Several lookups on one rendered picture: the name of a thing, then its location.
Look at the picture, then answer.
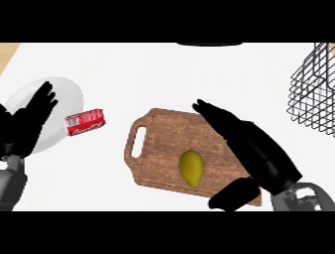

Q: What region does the yellow lemon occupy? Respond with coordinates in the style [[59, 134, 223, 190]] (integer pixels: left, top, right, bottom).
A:
[[178, 149, 206, 188]]

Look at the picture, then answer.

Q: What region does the black wire basket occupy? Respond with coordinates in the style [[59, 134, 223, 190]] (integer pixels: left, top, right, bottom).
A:
[[286, 43, 335, 145]]

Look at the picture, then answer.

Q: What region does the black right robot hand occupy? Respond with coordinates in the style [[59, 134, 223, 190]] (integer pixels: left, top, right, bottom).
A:
[[192, 98, 304, 212]]

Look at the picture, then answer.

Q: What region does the brown wooden cutting board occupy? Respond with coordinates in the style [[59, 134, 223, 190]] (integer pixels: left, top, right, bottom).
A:
[[122, 107, 263, 207]]

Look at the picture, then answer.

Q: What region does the dark round object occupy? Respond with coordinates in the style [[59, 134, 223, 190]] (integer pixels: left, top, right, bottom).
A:
[[175, 43, 245, 47]]

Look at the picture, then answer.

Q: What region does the red can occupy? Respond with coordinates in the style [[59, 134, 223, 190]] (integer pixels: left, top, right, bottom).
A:
[[65, 108, 108, 137]]

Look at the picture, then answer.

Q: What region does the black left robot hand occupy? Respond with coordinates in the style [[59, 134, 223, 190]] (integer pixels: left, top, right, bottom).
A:
[[0, 80, 60, 163]]

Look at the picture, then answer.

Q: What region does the white round plate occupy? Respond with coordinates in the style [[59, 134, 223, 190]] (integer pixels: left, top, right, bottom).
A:
[[4, 76, 85, 155]]

